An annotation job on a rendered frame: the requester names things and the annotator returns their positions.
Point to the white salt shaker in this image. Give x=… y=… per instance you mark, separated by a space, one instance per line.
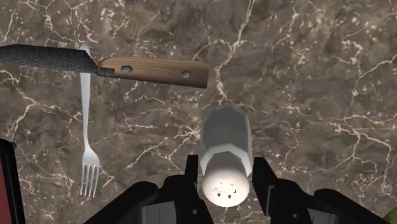
x=226 y=173

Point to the green round thing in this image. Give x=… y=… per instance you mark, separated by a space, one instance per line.
x=392 y=217

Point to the white fork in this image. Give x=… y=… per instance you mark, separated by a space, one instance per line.
x=90 y=158

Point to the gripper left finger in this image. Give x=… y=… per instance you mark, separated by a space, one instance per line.
x=176 y=198

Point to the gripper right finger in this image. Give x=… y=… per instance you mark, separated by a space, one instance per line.
x=282 y=198

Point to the red black-edged flat thing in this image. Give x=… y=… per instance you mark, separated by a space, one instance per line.
x=9 y=186

